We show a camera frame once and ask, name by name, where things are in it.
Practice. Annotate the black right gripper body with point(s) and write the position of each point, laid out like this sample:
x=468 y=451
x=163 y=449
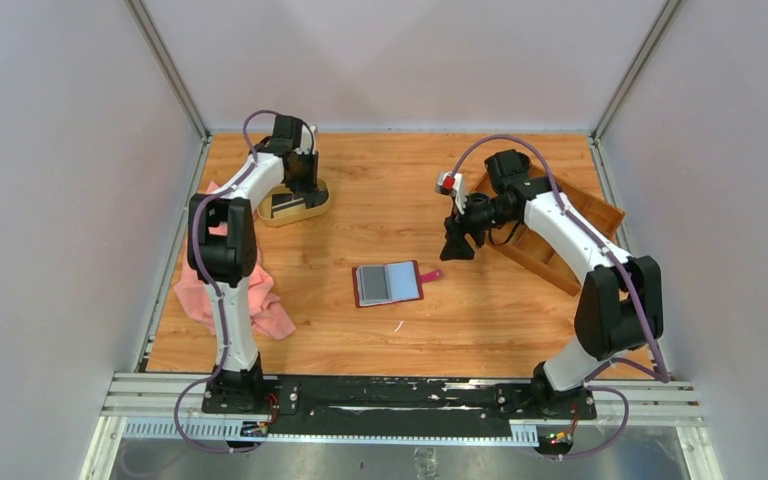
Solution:
x=483 y=215

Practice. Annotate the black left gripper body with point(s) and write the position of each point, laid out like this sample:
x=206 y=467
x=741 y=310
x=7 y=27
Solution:
x=301 y=181

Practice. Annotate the oval wooden tray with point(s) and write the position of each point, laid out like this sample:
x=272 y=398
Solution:
x=263 y=210

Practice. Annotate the grey credit card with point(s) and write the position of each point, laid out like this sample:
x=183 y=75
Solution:
x=373 y=284

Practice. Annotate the red leather card holder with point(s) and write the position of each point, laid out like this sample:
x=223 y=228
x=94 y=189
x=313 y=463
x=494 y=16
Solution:
x=405 y=280

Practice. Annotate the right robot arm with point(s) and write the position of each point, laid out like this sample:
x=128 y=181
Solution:
x=620 y=301

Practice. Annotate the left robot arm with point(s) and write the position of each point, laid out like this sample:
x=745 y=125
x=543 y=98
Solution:
x=281 y=173

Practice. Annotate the wooden compartment organizer tray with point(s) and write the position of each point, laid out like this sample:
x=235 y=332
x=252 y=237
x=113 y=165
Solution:
x=561 y=243

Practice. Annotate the pink cloth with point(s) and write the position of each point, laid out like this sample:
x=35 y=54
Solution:
x=268 y=316

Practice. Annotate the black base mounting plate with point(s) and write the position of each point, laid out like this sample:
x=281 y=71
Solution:
x=376 y=406

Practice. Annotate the aluminium frame rail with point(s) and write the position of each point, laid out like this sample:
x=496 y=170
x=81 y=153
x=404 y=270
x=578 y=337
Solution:
x=168 y=405

